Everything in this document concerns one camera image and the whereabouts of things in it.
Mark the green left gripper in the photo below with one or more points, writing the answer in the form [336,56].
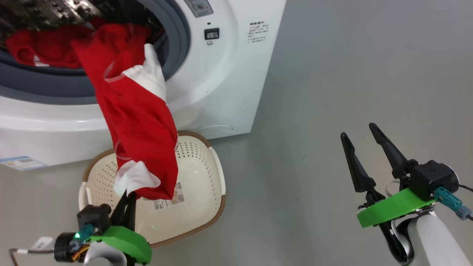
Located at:
[127,242]

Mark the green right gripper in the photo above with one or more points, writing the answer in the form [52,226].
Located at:
[391,207]

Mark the red fleece garment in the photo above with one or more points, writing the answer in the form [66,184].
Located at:
[48,46]

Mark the red and white jersey garment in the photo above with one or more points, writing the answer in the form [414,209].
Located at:
[140,122]

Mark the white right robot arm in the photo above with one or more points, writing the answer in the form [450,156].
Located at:
[436,240]

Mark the cream perforated laundry basket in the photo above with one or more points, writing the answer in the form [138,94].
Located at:
[196,173]

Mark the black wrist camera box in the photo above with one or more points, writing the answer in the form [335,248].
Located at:
[430,179]
[94,218]

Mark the white front-load washing machine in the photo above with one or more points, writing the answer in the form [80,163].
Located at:
[221,85]

